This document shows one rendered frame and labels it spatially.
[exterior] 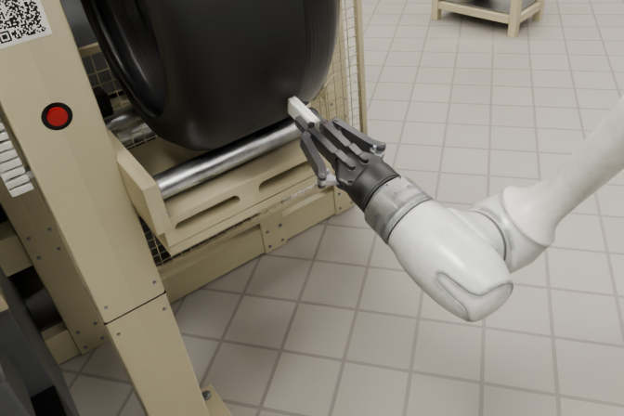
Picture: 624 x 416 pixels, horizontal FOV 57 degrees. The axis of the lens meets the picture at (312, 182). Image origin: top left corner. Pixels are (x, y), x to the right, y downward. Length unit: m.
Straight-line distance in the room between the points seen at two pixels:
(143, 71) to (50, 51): 0.37
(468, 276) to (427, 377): 1.07
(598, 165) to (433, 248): 0.22
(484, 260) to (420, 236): 0.08
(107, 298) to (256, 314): 0.87
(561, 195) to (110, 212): 0.73
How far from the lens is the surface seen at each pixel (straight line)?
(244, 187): 1.04
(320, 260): 2.10
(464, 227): 0.76
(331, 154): 0.87
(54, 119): 0.97
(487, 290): 0.73
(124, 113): 1.24
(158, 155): 1.29
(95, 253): 1.11
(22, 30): 0.92
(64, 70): 0.95
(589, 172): 0.78
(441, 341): 1.86
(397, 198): 0.78
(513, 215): 0.84
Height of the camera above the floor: 1.47
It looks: 36 degrees down
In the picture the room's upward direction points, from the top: 7 degrees counter-clockwise
